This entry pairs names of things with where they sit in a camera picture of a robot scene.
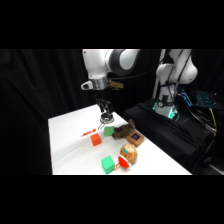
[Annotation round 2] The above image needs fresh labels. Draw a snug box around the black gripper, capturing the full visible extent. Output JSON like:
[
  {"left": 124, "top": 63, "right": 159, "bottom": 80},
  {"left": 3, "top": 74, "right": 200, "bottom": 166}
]
[{"left": 95, "top": 90, "right": 113, "bottom": 118}]

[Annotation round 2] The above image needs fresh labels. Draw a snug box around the red cube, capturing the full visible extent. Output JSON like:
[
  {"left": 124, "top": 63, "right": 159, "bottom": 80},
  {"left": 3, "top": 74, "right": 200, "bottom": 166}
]
[{"left": 90, "top": 133, "right": 103, "bottom": 147}]

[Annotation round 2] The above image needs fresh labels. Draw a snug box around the green cube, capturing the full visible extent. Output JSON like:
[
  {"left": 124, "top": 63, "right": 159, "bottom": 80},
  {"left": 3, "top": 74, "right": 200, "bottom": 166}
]
[{"left": 100, "top": 155, "right": 116, "bottom": 175}]

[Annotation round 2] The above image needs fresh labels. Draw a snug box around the small silver metal strainer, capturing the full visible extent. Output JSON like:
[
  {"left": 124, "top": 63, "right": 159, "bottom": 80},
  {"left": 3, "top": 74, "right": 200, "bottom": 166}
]
[{"left": 97, "top": 113, "right": 115, "bottom": 130}]

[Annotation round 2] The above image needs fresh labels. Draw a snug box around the light green block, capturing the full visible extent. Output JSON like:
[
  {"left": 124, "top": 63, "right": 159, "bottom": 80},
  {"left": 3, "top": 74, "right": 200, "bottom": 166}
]
[{"left": 103, "top": 125, "right": 116, "bottom": 138}]

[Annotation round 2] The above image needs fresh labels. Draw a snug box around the brown plush toy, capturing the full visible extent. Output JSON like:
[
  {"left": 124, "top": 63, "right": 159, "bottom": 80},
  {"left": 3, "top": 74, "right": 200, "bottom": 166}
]
[{"left": 111, "top": 118, "right": 137, "bottom": 140}]

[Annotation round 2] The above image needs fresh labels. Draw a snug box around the red marker pen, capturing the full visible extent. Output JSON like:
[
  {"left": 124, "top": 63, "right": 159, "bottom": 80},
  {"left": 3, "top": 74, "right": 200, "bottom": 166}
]
[{"left": 80, "top": 128, "right": 97, "bottom": 138}]

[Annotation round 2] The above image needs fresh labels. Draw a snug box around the wooden block with blue screen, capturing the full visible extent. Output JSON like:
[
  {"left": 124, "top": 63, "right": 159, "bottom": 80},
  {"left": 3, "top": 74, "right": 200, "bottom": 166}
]
[{"left": 128, "top": 130, "right": 146, "bottom": 148}]

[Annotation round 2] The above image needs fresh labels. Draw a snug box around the black cloth-covered robot stand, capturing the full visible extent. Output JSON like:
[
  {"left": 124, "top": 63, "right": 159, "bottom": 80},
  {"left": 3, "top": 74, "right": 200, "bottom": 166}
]
[{"left": 122, "top": 99, "right": 216, "bottom": 175}]

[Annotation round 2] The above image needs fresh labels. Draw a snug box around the green base light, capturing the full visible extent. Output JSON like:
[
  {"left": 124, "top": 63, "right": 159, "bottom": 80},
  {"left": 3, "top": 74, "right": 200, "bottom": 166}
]
[{"left": 152, "top": 101, "right": 181, "bottom": 122}]

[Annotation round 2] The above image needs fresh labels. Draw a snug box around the black curtain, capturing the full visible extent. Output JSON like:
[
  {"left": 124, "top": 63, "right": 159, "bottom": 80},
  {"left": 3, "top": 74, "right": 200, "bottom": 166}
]
[{"left": 0, "top": 49, "right": 224, "bottom": 176}]

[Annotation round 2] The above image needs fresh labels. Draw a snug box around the blue-lit keyboard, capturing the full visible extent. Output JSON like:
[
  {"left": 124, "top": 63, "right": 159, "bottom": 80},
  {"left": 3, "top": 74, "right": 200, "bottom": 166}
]
[{"left": 195, "top": 91, "right": 219, "bottom": 108}]

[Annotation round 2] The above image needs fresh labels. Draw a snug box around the gray wrist camera mount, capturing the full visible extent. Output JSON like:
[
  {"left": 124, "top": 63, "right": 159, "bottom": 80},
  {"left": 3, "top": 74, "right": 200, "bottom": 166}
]
[{"left": 80, "top": 78, "right": 110, "bottom": 92}]

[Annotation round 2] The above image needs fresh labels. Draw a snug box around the yellow cable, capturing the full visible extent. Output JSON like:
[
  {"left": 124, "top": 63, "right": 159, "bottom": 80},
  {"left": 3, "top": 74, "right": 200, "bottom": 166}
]
[{"left": 208, "top": 109, "right": 218, "bottom": 136}]

